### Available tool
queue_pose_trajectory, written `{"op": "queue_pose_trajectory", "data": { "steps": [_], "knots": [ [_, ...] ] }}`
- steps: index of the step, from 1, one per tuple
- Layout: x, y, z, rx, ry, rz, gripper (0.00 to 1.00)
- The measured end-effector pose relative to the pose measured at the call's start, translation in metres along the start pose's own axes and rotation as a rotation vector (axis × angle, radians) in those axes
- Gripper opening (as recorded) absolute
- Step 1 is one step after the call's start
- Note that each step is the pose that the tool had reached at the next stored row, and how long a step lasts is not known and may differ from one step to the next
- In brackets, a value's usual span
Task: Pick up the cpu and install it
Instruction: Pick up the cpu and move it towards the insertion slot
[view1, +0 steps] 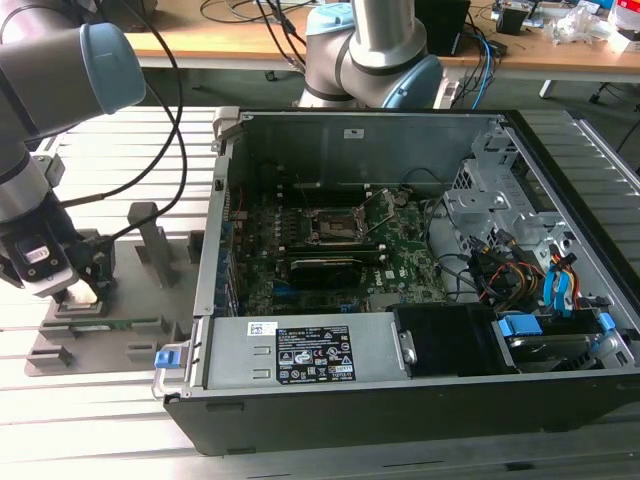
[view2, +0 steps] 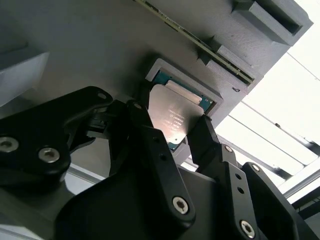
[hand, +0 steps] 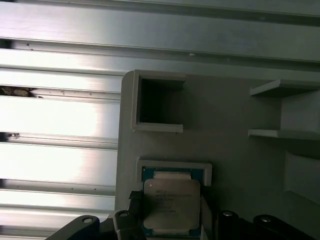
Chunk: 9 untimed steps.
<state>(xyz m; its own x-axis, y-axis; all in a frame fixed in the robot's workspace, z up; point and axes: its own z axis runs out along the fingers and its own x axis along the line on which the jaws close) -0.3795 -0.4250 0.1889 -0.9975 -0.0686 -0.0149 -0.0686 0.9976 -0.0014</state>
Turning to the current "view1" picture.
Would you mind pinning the silver CPU with green edge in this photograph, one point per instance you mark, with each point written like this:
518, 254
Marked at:
80, 295

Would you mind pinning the thin metal locking lever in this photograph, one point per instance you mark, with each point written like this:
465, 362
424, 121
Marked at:
298, 187

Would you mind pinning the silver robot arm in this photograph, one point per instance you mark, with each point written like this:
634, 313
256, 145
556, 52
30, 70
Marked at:
45, 75

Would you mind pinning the CPU socket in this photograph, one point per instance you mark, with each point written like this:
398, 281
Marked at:
337, 227

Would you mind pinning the grey parts rack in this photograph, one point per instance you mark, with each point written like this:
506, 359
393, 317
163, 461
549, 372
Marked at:
125, 305

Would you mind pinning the green RAM stick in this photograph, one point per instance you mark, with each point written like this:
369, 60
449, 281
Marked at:
100, 326

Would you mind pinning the blue case latch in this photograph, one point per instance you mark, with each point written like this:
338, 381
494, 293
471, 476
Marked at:
165, 359

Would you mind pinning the grey case lock latch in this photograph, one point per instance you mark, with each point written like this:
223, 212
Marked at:
225, 125

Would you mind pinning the silver power supply with label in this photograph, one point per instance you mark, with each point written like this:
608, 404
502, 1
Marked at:
235, 350

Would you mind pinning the black graphics card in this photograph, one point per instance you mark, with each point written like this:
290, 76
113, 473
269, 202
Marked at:
325, 274

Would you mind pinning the black RAM slot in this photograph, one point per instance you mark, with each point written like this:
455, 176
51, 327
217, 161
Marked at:
330, 192
330, 196

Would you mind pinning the black open PC case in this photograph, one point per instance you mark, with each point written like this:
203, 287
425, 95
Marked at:
350, 415

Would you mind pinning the green motherboard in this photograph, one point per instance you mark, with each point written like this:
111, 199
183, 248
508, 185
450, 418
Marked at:
415, 260

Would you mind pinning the black plastic shroud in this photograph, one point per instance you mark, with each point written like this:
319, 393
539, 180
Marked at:
450, 340

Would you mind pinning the white power strip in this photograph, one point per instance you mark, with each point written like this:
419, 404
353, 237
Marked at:
450, 92

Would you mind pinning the silver drive cage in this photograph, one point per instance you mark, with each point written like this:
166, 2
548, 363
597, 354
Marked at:
480, 205

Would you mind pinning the black box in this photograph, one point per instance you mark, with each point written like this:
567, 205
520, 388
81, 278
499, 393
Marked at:
445, 27

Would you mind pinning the small black device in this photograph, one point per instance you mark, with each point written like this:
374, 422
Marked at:
512, 22

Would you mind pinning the hard disk in blue carrier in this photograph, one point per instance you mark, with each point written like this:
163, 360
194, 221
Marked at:
545, 345

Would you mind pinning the clear plastic bag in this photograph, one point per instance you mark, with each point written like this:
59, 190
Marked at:
575, 25

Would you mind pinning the white red box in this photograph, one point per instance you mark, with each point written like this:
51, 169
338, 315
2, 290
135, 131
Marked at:
627, 20

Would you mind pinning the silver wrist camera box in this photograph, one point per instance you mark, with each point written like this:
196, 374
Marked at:
42, 260

